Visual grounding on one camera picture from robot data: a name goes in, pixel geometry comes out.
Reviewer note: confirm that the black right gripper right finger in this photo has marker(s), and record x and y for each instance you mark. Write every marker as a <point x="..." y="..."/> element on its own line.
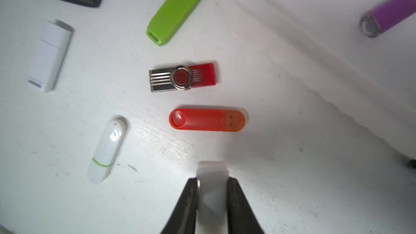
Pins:
<point x="240" y="217"/>

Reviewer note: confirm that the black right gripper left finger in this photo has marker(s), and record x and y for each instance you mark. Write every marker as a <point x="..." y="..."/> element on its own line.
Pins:
<point x="184" y="214"/>

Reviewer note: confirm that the white clear usb drive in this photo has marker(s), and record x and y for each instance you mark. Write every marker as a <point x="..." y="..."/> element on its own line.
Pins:
<point x="212" y="179"/>

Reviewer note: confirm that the white green-band usb drive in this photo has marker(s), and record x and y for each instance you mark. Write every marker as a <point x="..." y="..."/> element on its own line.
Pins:
<point x="106" y="151"/>

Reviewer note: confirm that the dark purple usb drive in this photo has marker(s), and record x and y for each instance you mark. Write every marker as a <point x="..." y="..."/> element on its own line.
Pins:
<point x="386" y="16"/>

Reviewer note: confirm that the red translucent usb drive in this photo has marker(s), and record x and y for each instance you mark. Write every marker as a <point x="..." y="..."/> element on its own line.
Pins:
<point x="218" y="120"/>

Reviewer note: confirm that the red black swivel usb drive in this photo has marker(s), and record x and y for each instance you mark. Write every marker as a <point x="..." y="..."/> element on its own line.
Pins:
<point x="182" y="77"/>

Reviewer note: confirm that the white storage box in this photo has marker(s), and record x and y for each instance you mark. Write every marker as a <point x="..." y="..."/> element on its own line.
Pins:
<point x="341" y="50"/>

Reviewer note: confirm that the green usb drive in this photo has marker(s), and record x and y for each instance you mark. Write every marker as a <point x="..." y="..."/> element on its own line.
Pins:
<point x="168" y="19"/>

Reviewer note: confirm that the black binder clip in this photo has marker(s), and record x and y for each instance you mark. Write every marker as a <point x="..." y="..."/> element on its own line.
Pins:
<point x="412" y="164"/>

